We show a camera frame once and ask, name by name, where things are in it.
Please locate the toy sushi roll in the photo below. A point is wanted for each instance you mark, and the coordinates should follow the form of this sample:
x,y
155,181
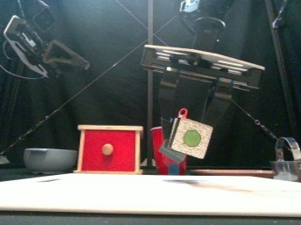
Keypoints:
x,y
191,137

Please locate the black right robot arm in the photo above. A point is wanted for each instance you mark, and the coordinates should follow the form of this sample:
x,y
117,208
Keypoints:
x,y
212,8

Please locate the pink square plate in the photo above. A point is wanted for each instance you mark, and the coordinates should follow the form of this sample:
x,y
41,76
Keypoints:
x,y
230,172

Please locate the white cutting board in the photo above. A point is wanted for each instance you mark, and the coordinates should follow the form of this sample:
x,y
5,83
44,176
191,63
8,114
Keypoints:
x,y
136,196

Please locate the red plastic cup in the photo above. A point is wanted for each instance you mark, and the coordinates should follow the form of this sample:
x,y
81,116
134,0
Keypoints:
x,y
156,152

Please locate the wooden box with red drawer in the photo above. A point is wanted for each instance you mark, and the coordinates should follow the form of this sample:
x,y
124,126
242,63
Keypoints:
x,y
93,152

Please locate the pale grey plastic jug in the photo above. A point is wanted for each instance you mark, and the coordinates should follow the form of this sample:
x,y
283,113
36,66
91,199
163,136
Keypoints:
x,y
48,161

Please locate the grey metal frame pole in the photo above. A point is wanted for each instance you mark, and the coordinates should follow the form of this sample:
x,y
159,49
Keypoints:
x,y
150,102

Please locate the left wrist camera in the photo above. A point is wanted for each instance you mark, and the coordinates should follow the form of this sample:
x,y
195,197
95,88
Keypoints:
x,y
40,17

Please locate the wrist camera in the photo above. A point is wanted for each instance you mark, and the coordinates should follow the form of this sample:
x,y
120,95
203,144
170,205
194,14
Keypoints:
x,y
40,17
188,5

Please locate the black metal frame bar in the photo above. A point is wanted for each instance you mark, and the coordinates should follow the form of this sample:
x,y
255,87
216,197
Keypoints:
x,y
279,73

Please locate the metal frame clamp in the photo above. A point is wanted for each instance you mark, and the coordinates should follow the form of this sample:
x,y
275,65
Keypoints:
x,y
278,19

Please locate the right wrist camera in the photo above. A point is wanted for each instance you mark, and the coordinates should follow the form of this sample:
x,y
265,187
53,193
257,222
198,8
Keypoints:
x,y
188,5

